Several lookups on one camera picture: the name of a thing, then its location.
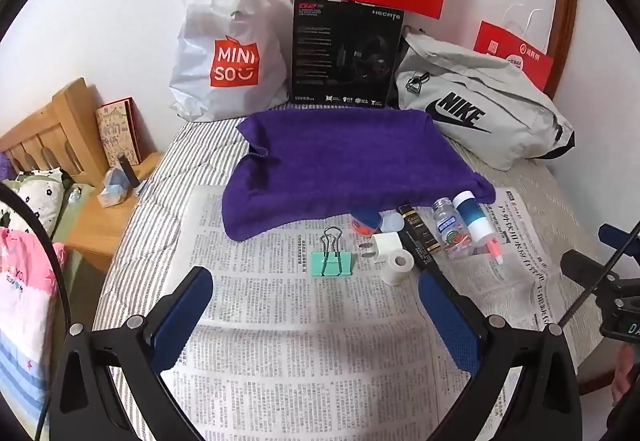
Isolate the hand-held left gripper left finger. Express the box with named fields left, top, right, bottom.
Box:
left=50, top=266, right=213, bottom=441

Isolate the blue white tube bottle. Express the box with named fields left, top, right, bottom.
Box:
left=452, top=190, right=494, bottom=243

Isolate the purple towel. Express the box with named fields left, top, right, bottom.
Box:
left=221, top=108, right=497, bottom=242

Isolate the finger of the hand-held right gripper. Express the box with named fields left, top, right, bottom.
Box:
left=598, top=222, right=640, bottom=248
left=560, top=250, right=621, bottom=292

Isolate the small blue-capped pink bottle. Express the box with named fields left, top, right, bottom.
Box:
left=350, top=210, right=382, bottom=237

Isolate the white plastic shopping bag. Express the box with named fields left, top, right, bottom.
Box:
left=169, top=0, right=294, bottom=123

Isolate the wooden headboard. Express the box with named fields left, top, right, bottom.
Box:
left=0, top=77, right=108, bottom=183

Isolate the red paper bag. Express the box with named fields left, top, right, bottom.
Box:
left=472, top=4, right=555, bottom=98

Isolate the pink pen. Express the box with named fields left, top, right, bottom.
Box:
left=482, top=238, right=505, bottom=266

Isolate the wooden nightstand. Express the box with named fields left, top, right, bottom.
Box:
left=65, top=151, right=164, bottom=273

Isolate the pink printed blanket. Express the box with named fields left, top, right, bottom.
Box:
left=0, top=227, right=69, bottom=404

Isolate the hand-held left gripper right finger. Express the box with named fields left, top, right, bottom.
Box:
left=418, top=268, right=584, bottom=441

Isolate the blue tissue packet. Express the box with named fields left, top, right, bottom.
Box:
left=97, top=166, right=129, bottom=208

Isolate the patterned notebook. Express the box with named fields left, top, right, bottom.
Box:
left=95, top=98, right=144, bottom=168

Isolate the person's right hand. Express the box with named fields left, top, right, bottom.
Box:
left=612, top=343, right=640, bottom=403

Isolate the clear plastic bottle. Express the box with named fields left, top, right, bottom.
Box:
left=432, top=198, right=474, bottom=261

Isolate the black cylinder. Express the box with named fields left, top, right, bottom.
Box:
left=117, top=154, right=141, bottom=197

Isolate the grey sports bag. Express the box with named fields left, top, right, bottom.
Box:
left=395, top=31, right=576, bottom=171

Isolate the black headphone box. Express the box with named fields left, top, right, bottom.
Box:
left=290, top=0, right=405, bottom=108

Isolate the green binder clip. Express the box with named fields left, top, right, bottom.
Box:
left=311, top=227, right=355, bottom=278

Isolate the white tape roll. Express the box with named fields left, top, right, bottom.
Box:
left=384, top=248, right=417, bottom=286

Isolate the newspaper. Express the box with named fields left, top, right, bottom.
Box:
left=160, top=184, right=576, bottom=441

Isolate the white flower-print pillow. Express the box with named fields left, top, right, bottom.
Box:
left=0, top=168, right=69, bottom=242

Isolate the black gold lighter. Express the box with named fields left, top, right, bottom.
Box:
left=397, top=204, right=444, bottom=273

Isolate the brown wooden curved frame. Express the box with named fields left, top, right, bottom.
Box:
left=546, top=0, right=581, bottom=103

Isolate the white charger plug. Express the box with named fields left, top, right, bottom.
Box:
left=357, top=232, right=405, bottom=268

